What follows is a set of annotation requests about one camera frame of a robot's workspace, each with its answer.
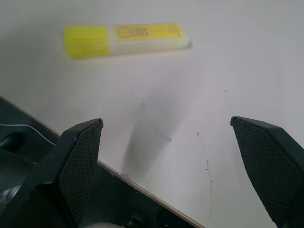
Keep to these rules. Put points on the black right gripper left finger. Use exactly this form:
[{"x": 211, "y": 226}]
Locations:
[{"x": 71, "y": 166}]

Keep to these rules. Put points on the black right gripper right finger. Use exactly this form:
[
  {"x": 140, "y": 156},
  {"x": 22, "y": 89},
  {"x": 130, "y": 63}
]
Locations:
[{"x": 273, "y": 166}]

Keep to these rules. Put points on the yellow highlighter pen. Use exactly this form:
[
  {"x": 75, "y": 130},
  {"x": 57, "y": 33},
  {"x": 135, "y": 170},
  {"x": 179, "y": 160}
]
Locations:
[{"x": 123, "y": 40}]

